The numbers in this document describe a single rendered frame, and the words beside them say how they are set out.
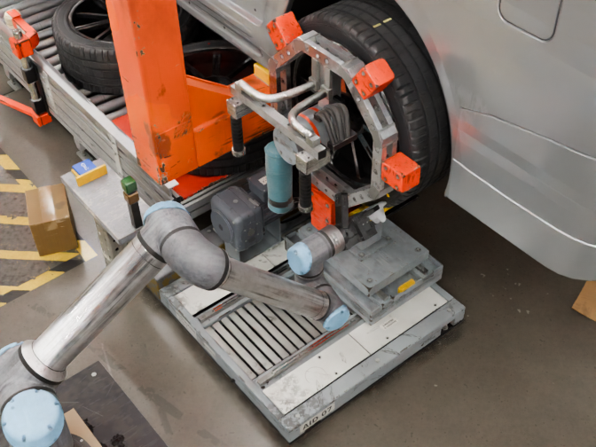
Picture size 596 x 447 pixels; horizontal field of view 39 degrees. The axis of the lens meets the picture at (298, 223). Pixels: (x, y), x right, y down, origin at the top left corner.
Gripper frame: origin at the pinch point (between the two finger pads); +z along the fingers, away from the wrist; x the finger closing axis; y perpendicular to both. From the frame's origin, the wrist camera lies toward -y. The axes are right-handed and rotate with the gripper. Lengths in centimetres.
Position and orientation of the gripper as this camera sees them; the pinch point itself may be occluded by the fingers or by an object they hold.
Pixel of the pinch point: (381, 202)
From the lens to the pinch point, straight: 268.1
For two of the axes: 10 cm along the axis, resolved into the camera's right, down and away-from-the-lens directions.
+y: 4.6, 8.9, 0.9
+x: 4.3, -1.3, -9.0
